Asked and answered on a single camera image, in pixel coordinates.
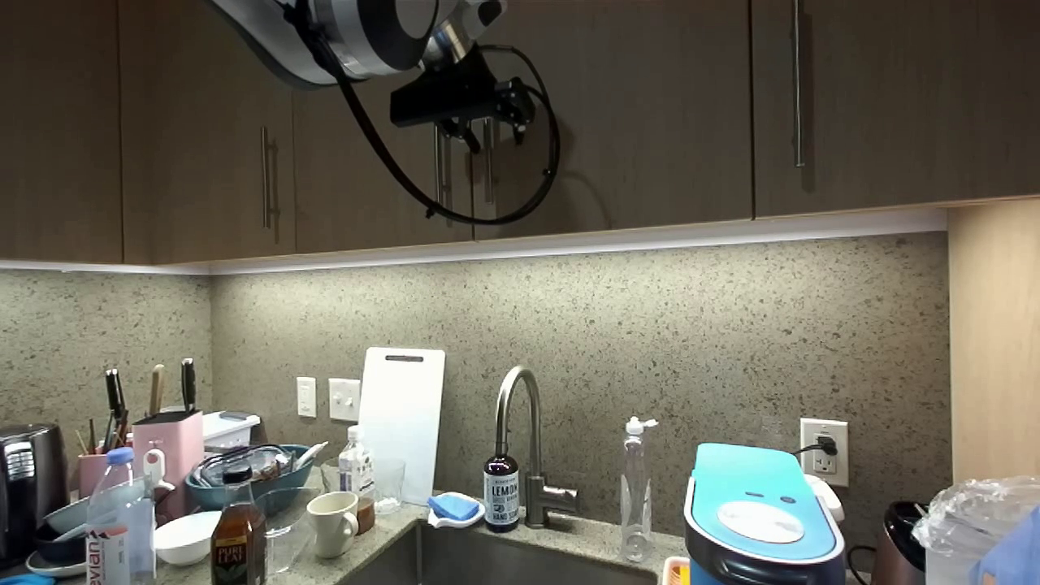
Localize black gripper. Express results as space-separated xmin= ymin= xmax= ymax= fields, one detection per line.
xmin=387 ymin=46 xmax=539 ymax=155

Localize wooden cabinet door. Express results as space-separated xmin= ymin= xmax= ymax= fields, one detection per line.
xmin=291 ymin=0 xmax=479 ymax=256
xmin=0 ymin=0 xmax=125 ymax=267
xmin=749 ymin=0 xmax=1040 ymax=217
xmin=468 ymin=0 xmax=757 ymax=237
xmin=117 ymin=0 xmax=299 ymax=270

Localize under-cabinet light strip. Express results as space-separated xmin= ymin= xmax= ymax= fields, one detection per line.
xmin=0 ymin=204 xmax=952 ymax=278

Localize white plastic cutting board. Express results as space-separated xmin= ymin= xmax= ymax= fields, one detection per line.
xmin=354 ymin=345 xmax=448 ymax=511

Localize steel gooseneck faucet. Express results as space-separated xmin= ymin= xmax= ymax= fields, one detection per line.
xmin=491 ymin=365 xmax=584 ymax=533

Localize dark soap pump bottle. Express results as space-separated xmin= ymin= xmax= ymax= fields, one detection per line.
xmin=481 ymin=425 xmax=528 ymax=535

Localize clear bottle white cap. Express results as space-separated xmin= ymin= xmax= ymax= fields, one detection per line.
xmin=336 ymin=424 xmax=377 ymax=496

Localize clear drinking glass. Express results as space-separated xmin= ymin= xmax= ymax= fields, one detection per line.
xmin=370 ymin=459 xmax=408 ymax=507

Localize blue sponge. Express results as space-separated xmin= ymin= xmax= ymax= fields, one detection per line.
xmin=429 ymin=491 xmax=484 ymax=523

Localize white sponge holder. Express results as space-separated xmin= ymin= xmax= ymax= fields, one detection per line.
xmin=422 ymin=491 xmax=487 ymax=533

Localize white storage box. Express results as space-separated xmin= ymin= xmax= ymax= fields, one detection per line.
xmin=199 ymin=405 xmax=263 ymax=455

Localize white mug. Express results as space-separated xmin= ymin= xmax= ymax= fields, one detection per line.
xmin=305 ymin=486 xmax=365 ymax=563

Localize stainless steel sink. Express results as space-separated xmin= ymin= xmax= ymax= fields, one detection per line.
xmin=336 ymin=516 xmax=666 ymax=585

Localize blue dish basin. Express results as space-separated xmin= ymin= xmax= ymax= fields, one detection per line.
xmin=181 ymin=443 xmax=315 ymax=521

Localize blue coffee machine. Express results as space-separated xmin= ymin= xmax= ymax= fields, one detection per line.
xmin=680 ymin=438 xmax=853 ymax=585

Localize pink knife block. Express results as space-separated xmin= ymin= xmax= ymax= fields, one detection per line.
xmin=130 ymin=405 xmax=207 ymax=494

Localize white outlet with plug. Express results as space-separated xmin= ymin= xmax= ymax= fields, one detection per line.
xmin=798 ymin=417 xmax=856 ymax=491

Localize small white bottle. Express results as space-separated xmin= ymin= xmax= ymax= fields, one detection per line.
xmin=139 ymin=443 xmax=172 ymax=491

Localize brown glass bottle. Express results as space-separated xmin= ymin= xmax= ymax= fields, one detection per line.
xmin=207 ymin=447 xmax=269 ymax=585

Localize white bowl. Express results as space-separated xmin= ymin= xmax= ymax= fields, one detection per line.
xmin=154 ymin=507 xmax=227 ymax=570

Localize pink cup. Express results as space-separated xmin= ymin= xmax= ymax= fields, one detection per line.
xmin=75 ymin=453 xmax=113 ymax=501

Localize water bottle blue cap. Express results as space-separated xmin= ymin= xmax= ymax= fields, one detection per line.
xmin=85 ymin=445 xmax=164 ymax=585

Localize dark red kettle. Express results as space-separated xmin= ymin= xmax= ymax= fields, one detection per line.
xmin=870 ymin=496 xmax=930 ymax=585

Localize crumpled clear plastic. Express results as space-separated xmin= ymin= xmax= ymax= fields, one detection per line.
xmin=909 ymin=476 xmax=1040 ymax=585

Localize black countertop appliance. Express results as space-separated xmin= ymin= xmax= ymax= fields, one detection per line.
xmin=0 ymin=424 xmax=68 ymax=570

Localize translucent blue plastic sheet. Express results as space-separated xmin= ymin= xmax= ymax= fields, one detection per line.
xmin=970 ymin=507 xmax=1040 ymax=585

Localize metal bar cabinet handle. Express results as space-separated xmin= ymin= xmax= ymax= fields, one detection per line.
xmin=436 ymin=127 xmax=454 ymax=221
xmin=259 ymin=127 xmax=283 ymax=237
xmin=791 ymin=0 xmax=813 ymax=171

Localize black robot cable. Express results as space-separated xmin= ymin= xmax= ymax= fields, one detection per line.
xmin=283 ymin=0 xmax=566 ymax=230

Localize white-handled utensil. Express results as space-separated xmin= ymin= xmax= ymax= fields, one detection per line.
xmin=283 ymin=436 xmax=333 ymax=481

